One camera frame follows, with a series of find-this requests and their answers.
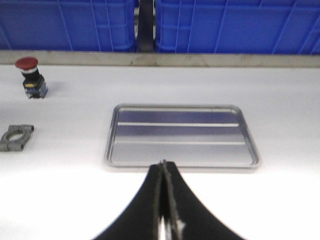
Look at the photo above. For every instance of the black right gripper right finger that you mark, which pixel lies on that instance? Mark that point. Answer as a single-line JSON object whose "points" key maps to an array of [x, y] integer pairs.
{"points": [[185, 217]]}

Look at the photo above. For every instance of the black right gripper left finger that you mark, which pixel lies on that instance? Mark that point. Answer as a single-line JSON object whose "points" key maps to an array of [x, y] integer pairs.
{"points": [[140, 219]]}

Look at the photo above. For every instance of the silver metal tray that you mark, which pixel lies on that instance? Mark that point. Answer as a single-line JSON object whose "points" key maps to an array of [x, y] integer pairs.
{"points": [[191, 136]]}

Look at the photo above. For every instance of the grey metal clamp block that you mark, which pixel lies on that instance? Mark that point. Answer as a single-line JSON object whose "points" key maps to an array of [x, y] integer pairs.
{"points": [[16, 137]]}

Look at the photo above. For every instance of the red emergency stop button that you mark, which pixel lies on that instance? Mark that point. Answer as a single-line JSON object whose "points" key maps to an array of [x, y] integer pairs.
{"points": [[34, 83]]}

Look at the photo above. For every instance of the blue right plastic crate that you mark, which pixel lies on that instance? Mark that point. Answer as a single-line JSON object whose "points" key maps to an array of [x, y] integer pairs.
{"points": [[238, 26]]}

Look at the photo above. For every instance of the blue plastic crate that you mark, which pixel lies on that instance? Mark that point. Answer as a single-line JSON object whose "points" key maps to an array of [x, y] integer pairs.
{"points": [[68, 25], [238, 26]]}

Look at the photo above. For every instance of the blue centre plastic crate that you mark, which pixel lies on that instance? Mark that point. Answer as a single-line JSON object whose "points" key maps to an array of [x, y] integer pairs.
{"points": [[68, 25]]}

